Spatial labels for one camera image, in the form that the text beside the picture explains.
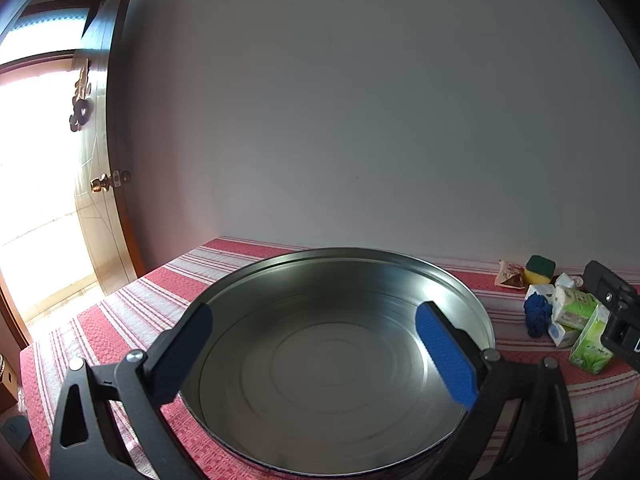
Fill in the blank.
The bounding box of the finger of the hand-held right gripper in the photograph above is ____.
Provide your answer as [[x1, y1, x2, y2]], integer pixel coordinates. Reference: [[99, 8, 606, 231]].
[[585, 260, 638, 311]]

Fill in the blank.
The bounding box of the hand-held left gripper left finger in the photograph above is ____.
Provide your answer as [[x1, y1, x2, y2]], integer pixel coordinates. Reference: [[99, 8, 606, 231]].
[[50, 302, 216, 480]]

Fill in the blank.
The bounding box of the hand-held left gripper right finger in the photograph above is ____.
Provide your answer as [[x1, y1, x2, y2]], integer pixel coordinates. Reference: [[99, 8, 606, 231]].
[[415, 301, 581, 480]]

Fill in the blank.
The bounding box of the white pink tissue packet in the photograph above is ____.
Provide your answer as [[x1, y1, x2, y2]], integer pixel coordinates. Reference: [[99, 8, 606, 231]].
[[554, 272, 586, 292]]

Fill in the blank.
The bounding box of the pale green tissue packet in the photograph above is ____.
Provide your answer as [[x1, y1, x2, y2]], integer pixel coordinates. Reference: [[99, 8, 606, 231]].
[[552, 287, 601, 331]]

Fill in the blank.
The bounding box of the white blue tissue packet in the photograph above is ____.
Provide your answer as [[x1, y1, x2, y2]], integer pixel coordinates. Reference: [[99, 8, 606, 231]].
[[525, 284, 581, 348]]

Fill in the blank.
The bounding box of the green yellow sponge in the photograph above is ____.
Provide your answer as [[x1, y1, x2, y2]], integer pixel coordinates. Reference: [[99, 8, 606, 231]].
[[524, 254, 557, 287]]

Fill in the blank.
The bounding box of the blue knitted cloth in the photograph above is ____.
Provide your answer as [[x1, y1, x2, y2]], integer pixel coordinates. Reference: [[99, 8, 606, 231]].
[[524, 292, 554, 339]]

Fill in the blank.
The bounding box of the brown white snack packet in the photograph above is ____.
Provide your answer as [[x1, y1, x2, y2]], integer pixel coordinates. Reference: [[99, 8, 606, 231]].
[[495, 259, 527, 291]]

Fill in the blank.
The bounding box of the round metal basin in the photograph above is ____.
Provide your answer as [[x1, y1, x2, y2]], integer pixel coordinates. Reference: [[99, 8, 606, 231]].
[[177, 246, 496, 478]]

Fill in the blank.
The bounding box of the red striped tablecloth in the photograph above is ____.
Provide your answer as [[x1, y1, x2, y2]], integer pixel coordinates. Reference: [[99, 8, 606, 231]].
[[19, 237, 640, 480]]

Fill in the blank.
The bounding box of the wooden door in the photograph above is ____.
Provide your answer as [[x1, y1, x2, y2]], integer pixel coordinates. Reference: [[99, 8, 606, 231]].
[[0, 0, 146, 351]]

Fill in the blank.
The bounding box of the brown box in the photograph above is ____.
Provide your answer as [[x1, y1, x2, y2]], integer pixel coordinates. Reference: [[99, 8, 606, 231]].
[[0, 352, 23, 411]]

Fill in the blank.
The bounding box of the brass door knob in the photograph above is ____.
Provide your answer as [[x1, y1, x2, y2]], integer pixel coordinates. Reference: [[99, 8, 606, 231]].
[[89, 170, 132, 195]]

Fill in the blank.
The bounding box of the dark hanging door ornament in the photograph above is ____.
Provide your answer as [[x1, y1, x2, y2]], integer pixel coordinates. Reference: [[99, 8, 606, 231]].
[[69, 57, 96, 132]]

